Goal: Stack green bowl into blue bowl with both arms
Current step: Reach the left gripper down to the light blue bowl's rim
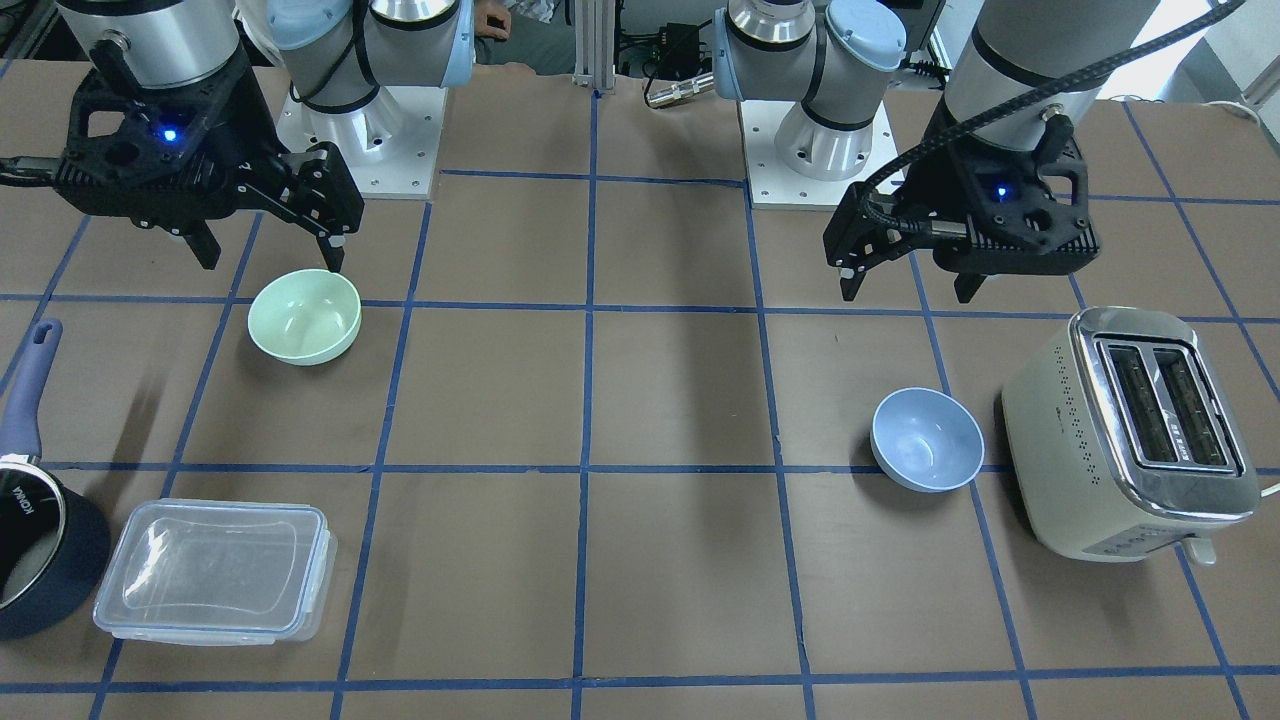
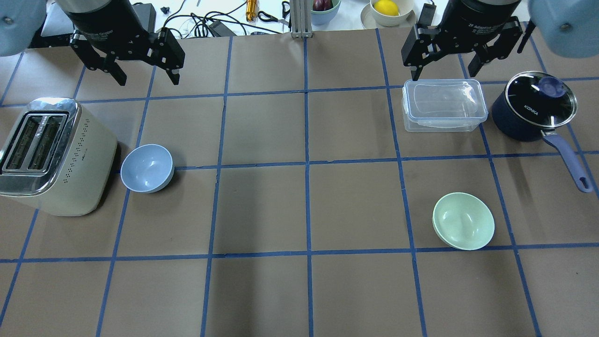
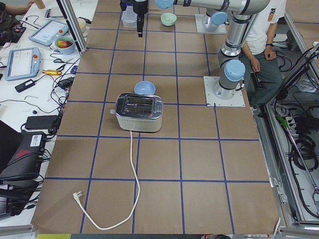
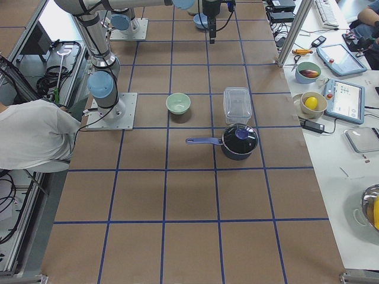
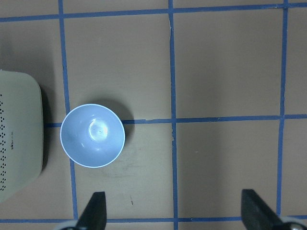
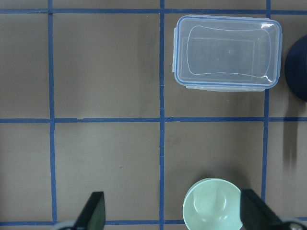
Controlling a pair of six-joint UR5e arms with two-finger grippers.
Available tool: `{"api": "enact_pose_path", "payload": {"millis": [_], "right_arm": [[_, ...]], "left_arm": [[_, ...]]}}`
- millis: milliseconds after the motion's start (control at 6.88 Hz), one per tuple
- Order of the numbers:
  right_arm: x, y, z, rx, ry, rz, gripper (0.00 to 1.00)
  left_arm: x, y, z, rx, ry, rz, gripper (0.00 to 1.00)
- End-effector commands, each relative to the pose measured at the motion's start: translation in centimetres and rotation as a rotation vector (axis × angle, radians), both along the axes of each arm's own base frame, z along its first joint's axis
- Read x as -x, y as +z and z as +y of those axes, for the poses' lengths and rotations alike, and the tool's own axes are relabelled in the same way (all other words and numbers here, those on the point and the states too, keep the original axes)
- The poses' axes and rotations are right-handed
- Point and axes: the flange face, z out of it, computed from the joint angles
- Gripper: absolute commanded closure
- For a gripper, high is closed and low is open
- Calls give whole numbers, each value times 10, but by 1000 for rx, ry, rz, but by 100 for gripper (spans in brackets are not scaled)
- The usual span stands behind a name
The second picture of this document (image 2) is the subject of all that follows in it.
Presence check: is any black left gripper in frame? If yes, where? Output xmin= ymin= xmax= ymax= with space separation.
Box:
xmin=57 ymin=0 xmax=185 ymax=86

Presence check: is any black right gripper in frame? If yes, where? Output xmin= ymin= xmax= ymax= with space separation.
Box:
xmin=402 ymin=0 xmax=523 ymax=81

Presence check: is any light blue bowl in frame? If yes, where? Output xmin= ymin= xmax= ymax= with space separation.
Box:
xmin=120 ymin=144 xmax=174 ymax=194

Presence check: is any light green bowl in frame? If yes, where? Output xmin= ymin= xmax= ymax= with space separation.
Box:
xmin=431 ymin=192 xmax=496 ymax=251

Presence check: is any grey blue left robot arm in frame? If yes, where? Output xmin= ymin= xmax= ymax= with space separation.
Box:
xmin=0 ymin=0 xmax=185 ymax=86

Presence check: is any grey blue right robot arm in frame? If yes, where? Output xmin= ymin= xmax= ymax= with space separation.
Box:
xmin=402 ymin=0 xmax=598 ymax=81

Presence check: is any cream bowl on saucer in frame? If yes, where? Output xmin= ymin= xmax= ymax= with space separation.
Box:
xmin=361 ymin=0 xmax=416 ymax=29

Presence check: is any blue bowl with eggplant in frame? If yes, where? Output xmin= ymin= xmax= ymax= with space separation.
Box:
xmin=311 ymin=0 xmax=341 ymax=26

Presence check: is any black power brick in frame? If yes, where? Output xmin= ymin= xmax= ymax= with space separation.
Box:
xmin=417 ymin=3 xmax=437 ymax=27

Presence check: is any clear plastic lidded container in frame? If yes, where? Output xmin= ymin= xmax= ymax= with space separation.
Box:
xmin=402 ymin=79 xmax=489 ymax=132

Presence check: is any yellow lemon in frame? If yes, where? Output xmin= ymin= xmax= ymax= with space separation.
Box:
xmin=373 ymin=0 xmax=400 ymax=17

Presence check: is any black power adapter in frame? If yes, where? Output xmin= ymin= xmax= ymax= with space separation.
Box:
xmin=208 ymin=20 xmax=237 ymax=37

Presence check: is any dark blue saucepan with lid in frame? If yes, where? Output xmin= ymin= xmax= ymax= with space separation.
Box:
xmin=490 ymin=71 xmax=593 ymax=193

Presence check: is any cream and chrome toaster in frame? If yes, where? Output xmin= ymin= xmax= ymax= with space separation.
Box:
xmin=0 ymin=97 xmax=118 ymax=216

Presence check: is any black cable bundle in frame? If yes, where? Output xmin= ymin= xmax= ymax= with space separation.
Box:
xmin=161 ymin=0 xmax=291 ymax=39

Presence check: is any orange handled tool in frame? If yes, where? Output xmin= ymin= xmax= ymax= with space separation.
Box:
xmin=246 ymin=0 xmax=257 ymax=22

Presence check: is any aluminium extrusion post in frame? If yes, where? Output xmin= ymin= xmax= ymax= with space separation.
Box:
xmin=289 ymin=0 xmax=313 ymax=38

